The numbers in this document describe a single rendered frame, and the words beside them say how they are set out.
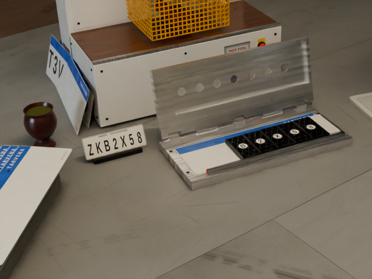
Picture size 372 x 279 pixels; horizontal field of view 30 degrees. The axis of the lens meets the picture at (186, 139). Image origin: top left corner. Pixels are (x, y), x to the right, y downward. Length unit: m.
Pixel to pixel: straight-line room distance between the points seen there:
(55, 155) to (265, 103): 0.58
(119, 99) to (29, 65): 0.53
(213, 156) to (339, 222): 0.36
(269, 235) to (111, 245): 0.33
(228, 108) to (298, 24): 0.80
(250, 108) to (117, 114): 0.36
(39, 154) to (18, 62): 0.79
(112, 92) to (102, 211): 0.40
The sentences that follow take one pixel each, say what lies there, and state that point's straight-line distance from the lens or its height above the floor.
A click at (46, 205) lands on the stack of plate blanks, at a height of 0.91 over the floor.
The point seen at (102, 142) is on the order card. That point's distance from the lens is 1.74.
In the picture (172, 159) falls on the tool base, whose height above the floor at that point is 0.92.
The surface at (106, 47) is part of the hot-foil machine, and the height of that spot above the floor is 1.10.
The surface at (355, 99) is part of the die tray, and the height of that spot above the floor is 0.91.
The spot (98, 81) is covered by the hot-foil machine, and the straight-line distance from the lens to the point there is 1.81.
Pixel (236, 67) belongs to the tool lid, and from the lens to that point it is 1.78.
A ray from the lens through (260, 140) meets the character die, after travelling 1.73.
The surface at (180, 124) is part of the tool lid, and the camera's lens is 1.74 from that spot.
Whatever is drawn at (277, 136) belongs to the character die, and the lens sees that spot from 1.75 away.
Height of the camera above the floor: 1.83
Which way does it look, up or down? 31 degrees down
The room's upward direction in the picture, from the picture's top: 3 degrees counter-clockwise
